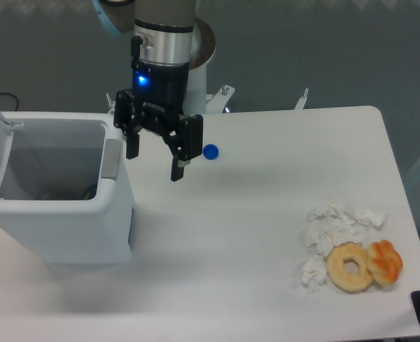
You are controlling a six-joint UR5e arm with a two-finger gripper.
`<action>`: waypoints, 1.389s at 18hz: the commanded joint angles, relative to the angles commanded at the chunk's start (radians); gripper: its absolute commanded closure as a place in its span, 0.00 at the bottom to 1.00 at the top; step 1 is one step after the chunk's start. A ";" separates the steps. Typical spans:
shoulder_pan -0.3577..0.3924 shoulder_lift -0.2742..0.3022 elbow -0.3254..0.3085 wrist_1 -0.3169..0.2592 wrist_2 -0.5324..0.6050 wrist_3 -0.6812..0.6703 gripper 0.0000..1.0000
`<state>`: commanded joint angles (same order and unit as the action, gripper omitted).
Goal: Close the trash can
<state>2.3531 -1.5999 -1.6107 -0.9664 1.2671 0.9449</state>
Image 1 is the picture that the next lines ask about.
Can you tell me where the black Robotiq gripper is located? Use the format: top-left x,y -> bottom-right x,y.
114,58 -> 203,182

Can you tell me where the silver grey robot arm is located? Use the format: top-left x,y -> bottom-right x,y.
93,1 -> 204,182

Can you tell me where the blue bottle cap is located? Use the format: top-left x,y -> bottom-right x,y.
202,144 -> 219,160

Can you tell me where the white trash can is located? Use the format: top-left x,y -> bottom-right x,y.
0,112 -> 134,264

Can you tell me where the large crumpled white tissue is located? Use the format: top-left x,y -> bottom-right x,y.
304,202 -> 388,257

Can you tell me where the small crumpled white tissue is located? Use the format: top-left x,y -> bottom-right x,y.
300,255 -> 327,294

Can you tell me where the orange twisted bread roll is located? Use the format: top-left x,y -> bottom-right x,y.
366,239 -> 403,286

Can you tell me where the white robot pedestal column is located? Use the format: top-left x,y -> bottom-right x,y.
184,17 -> 216,115

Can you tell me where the black cable on floor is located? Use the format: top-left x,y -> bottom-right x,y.
0,92 -> 20,110

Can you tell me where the plain ring donut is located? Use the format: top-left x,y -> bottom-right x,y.
326,243 -> 373,293

